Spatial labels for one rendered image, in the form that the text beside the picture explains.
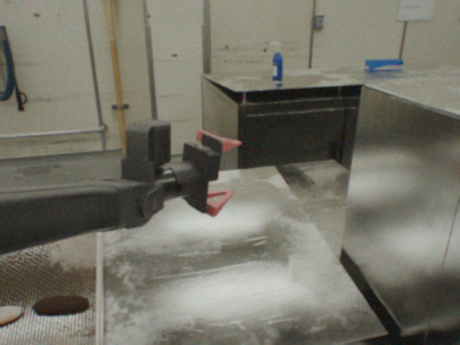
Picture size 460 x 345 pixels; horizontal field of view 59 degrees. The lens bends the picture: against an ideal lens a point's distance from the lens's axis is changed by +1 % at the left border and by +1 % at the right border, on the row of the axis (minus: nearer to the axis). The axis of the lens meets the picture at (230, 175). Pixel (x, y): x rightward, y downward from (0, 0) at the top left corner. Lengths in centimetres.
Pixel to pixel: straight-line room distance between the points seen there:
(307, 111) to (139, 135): 183
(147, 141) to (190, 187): 12
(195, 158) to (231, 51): 362
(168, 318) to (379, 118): 53
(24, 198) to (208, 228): 64
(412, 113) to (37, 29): 371
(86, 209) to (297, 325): 49
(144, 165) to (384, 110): 43
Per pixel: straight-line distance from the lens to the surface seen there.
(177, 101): 392
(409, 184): 74
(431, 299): 75
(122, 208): 51
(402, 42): 513
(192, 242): 95
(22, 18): 415
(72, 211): 45
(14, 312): 87
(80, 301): 85
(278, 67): 267
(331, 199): 145
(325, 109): 240
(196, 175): 65
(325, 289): 89
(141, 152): 58
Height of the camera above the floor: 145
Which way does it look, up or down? 23 degrees down
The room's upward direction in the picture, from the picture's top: straight up
